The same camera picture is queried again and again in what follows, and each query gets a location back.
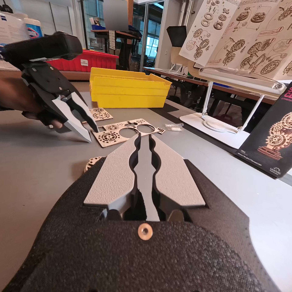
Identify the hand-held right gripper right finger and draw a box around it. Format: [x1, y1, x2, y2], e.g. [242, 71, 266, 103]
[148, 135, 206, 217]

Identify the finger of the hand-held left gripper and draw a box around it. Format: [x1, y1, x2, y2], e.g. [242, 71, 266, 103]
[66, 91, 100, 134]
[52, 96, 92, 144]

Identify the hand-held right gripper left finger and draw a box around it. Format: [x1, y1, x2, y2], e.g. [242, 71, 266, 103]
[84, 133, 142, 215]

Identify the round wooden gear assembly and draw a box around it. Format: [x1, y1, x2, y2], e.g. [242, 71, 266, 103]
[83, 156, 106, 173]

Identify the wooden sheet with round holes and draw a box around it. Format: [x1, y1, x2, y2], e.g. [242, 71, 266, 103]
[91, 118, 160, 149]

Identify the tall wooden work desk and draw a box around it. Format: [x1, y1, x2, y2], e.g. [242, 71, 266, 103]
[91, 29, 142, 71]

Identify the person's left hand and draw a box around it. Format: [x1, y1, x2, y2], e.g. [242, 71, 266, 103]
[0, 76, 63, 130]

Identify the white wipes canister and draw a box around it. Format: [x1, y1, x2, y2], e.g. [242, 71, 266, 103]
[24, 18, 43, 39]

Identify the wooden sheet with large gears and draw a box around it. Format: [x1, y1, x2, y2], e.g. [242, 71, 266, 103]
[82, 107, 114, 125]

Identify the yellow plastic bin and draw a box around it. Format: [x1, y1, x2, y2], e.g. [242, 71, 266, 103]
[89, 67, 172, 109]

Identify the red plastic bin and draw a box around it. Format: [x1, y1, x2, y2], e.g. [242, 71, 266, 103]
[46, 49, 119, 72]

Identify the clear plastic parts bag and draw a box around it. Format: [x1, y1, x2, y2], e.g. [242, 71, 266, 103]
[165, 123, 184, 132]

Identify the long wooden table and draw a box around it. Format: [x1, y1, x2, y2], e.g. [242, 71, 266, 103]
[143, 66, 281, 105]

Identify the black puzzle box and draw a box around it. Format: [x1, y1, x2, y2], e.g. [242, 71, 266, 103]
[235, 85, 292, 179]

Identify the black softbox hood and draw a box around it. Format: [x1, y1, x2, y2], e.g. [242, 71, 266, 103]
[167, 26, 187, 47]

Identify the white book stand holder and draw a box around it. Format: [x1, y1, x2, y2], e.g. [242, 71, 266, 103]
[198, 67, 287, 133]

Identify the gear instruction booklet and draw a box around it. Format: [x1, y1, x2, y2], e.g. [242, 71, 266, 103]
[179, 0, 292, 81]

